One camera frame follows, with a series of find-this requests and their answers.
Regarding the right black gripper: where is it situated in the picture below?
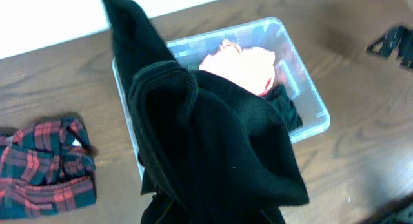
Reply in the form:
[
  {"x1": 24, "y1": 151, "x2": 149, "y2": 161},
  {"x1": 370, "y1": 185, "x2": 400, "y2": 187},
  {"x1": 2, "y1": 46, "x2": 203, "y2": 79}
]
[{"x1": 366, "y1": 26, "x2": 412, "y2": 71}]

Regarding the navy garment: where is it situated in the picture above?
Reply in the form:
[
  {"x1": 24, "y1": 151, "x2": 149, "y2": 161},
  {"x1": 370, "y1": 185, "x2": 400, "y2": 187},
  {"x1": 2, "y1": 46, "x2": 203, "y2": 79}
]
[{"x1": 262, "y1": 84, "x2": 303, "y2": 132}]

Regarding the pink garment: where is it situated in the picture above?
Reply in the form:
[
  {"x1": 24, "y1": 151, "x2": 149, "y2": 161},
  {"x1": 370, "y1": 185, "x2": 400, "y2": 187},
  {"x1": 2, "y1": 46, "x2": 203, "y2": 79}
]
[{"x1": 199, "y1": 39, "x2": 276, "y2": 96}]

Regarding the black garment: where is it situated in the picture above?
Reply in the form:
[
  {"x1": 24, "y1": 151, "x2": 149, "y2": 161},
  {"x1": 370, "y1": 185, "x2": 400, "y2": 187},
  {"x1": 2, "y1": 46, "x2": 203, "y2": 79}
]
[{"x1": 103, "y1": 0, "x2": 309, "y2": 224}]

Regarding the red navy plaid shirt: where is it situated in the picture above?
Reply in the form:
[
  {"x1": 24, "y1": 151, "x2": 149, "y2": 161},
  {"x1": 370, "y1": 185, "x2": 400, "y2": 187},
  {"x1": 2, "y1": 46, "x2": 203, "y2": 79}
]
[{"x1": 1, "y1": 117, "x2": 96, "y2": 219}]

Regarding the clear plastic storage bin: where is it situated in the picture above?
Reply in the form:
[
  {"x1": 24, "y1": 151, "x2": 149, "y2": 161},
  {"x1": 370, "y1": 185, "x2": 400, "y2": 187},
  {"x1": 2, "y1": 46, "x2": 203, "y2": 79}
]
[{"x1": 111, "y1": 17, "x2": 331, "y2": 181}]

